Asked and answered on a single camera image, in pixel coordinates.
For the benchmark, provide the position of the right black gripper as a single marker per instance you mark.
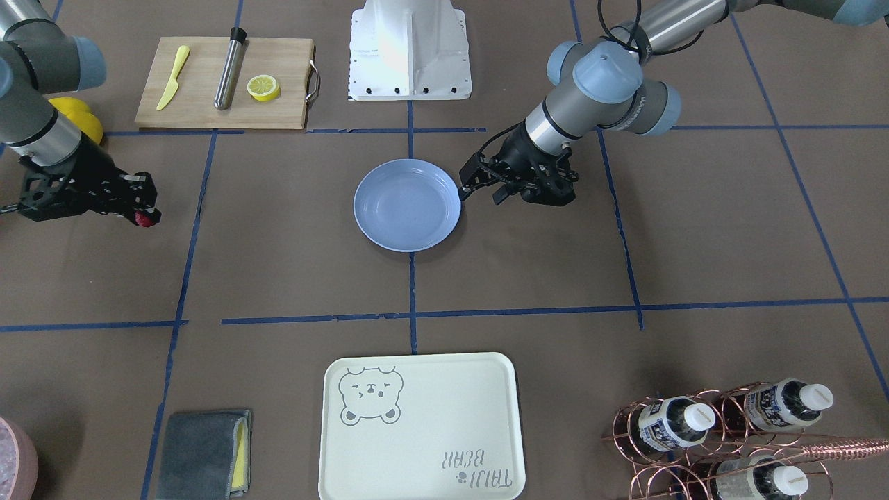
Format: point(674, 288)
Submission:
point(92, 167)

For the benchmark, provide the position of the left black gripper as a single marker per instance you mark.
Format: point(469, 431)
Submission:
point(515, 147)

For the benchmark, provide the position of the red strawberry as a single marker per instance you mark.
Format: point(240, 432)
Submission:
point(145, 219)

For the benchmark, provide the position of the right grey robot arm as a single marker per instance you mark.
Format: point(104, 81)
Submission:
point(38, 59)

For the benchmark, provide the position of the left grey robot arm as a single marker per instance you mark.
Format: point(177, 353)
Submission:
point(599, 85)

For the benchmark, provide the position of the blue round plate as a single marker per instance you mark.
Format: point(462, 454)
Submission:
point(407, 205)

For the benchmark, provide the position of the yellow lemon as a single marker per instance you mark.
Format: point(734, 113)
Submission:
point(88, 124)
point(70, 106)

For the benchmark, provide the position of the steel cylinder black cap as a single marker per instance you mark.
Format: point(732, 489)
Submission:
point(229, 76)

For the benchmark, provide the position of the yellow plastic knife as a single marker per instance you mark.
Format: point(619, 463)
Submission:
point(172, 84)

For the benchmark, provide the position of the lemon half slice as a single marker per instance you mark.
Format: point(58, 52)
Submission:
point(263, 88)

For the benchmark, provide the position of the grey yellow folded cloth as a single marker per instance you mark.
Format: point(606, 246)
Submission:
point(206, 455)

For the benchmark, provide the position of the cream bear tray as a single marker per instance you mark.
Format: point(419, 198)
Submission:
point(439, 426)

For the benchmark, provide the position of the pink bowl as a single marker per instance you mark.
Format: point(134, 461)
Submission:
point(19, 462)

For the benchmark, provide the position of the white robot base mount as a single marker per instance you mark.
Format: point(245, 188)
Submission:
point(409, 51)

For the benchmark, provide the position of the copper wire bottle rack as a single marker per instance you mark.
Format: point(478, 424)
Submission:
point(731, 447)

